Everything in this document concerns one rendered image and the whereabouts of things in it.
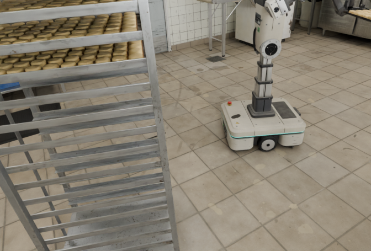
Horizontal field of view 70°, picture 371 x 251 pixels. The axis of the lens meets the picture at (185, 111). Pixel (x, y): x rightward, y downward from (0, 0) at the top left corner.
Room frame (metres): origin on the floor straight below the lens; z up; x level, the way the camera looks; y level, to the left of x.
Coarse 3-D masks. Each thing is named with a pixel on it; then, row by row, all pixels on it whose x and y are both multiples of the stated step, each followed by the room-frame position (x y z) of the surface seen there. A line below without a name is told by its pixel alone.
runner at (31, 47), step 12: (84, 36) 0.84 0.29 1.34; (96, 36) 0.84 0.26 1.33; (108, 36) 0.85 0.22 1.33; (120, 36) 0.85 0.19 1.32; (132, 36) 0.86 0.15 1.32; (0, 48) 0.80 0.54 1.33; (12, 48) 0.81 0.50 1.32; (24, 48) 0.81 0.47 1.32; (36, 48) 0.82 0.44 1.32; (48, 48) 0.82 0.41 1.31; (60, 48) 0.83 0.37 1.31
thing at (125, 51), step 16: (80, 48) 1.05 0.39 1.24; (96, 48) 1.06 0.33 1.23; (112, 48) 1.07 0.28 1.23; (128, 48) 1.07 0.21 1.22; (0, 64) 0.92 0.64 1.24; (16, 64) 0.91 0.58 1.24; (32, 64) 0.90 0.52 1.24; (48, 64) 0.88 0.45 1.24; (64, 64) 0.87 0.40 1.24; (80, 64) 0.87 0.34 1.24
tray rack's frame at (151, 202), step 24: (0, 96) 0.99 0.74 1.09; (24, 144) 1.00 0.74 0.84; (0, 168) 0.76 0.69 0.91; (24, 216) 0.75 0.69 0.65; (72, 216) 1.14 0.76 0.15; (96, 216) 1.13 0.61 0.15; (144, 216) 1.10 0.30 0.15; (72, 240) 0.98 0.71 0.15; (96, 240) 0.97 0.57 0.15; (144, 240) 0.94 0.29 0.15
